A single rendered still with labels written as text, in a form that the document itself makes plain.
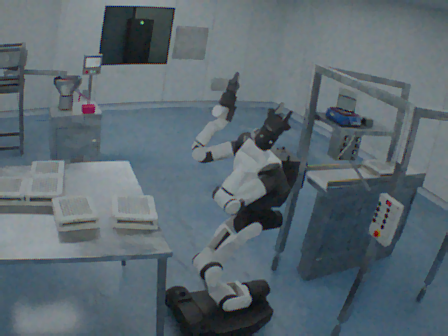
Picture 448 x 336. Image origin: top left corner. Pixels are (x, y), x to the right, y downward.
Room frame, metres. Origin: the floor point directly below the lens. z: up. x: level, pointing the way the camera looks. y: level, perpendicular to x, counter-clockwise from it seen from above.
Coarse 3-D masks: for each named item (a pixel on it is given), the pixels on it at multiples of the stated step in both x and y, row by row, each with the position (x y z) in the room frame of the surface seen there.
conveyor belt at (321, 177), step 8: (392, 168) 3.18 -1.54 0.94; (408, 168) 3.27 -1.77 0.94; (312, 176) 2.70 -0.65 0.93; (320, 176) 2.70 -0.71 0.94; (328, 176) 2.72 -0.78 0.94; (336, 176) 2.75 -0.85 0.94; (344, 176) 2.77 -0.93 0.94; (352, 176) 2.80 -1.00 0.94; (368, 176) 2.86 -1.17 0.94; (320, 184) 2.60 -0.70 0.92
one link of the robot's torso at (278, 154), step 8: (240, 152) 2.04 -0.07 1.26; (272, 152) 2.05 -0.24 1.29; (280, 152) 2.07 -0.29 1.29; (288, 152) 2.10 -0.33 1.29; (240, 160) 1.99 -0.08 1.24; (248, 160) 1.93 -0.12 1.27; (272, 160) 1.93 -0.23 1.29; (280, 160) 1.95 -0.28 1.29; (288, 160) 1.92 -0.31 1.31; (296, 160) 1.99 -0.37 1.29; (288, 168) 1.96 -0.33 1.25; (296, 168) 1.98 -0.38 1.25; (248, 176) 1.89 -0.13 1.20; (256, 176) 1.87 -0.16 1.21; (288, 176) 1.97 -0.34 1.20; (296, 176) 1.98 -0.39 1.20; (288, 184) 1.97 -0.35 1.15; (256, 200) 1.91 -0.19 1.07; (264, 200) 1.92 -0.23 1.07; (272, 200) 1.94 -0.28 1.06; (280, 200) 1.96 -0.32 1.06; (248, 208) 1.92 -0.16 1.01; (256, 208) 1.93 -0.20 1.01; (264, 208) 1.95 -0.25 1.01
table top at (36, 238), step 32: (64, 192) 1.93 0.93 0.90; (96, 192) 2.01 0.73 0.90; (128, 192) 2.08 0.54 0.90; (0, 224) 1.43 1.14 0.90; (32, 224) 1.51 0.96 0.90; (0, 256) 1.18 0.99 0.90; (32, 256) 1.26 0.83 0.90; (64, 256) 1.33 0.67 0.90; (96, 256) 1.40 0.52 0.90; (128, 256) 1.47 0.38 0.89; (160, 256) 1.54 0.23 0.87
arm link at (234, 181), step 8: (232, 176) 1.65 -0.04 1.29; (240, 176) 1.64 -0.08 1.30; (224, 184) 1.64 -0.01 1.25; (232, 184) 1.63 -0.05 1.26; (240, 184) 1.64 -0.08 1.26; (216, 192) 1.67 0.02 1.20; (224, 192) 1.62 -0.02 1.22; (232, 192) 1.62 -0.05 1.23; (216, 200) 1.66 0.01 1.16; (224, 200) 1.61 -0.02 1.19
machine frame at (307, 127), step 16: (368, 80) 3.00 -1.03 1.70; (384, 80) 3.09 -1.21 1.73; (416, 112) 1.88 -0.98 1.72; (432, 112) 1.96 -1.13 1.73; (304, 128) 2.77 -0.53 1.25; (416, 128) 1.90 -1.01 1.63; (304, 144) 2.75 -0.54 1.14; (304, 160) 2.76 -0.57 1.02; (400, 176) 1.88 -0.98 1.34; (288, 208) 2.76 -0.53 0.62; (288, 224) 2.76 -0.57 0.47; (368, 256) 1.90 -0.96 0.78; (368, 272) 1.90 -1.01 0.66; (432, 272) 2.39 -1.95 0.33; (352, 288) 1.92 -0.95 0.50; (352, 304) 1.89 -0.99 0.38
